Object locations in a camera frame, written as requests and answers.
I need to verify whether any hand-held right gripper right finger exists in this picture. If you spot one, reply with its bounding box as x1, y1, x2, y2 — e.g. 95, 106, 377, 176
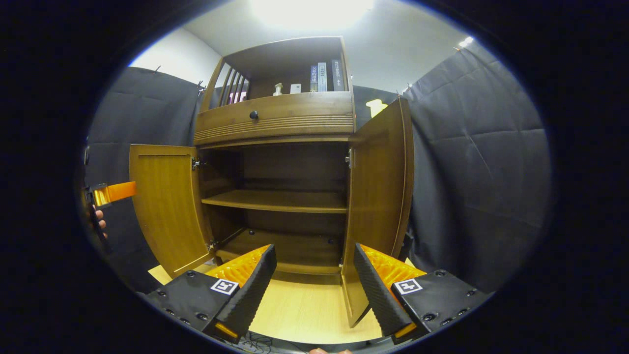
353, 242, 493, 345

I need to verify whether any wooden cabinet door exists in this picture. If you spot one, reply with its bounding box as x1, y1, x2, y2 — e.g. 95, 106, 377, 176
340, 97, 415, 329
129, 144, 216, 280

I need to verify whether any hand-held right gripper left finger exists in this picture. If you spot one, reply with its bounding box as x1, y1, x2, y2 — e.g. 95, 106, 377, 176
143, 244, 277, 345

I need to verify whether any black backdrop cloth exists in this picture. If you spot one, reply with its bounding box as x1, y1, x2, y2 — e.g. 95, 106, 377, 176
84, 42, 552, 296

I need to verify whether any large ceiling light panel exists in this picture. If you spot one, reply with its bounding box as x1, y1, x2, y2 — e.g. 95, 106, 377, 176
248, 0, 377, 30

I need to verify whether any wooden ribbed drawer front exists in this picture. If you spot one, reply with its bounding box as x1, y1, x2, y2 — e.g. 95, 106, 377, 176
193, 91, 356, 147

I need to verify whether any wooden inner cabinet shelf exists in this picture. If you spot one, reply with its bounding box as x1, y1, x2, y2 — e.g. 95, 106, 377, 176
201, 189, 349, 214

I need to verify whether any wooden double-door shoe cabinet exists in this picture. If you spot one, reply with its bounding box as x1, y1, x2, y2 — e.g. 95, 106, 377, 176
129, 36, 415, 329

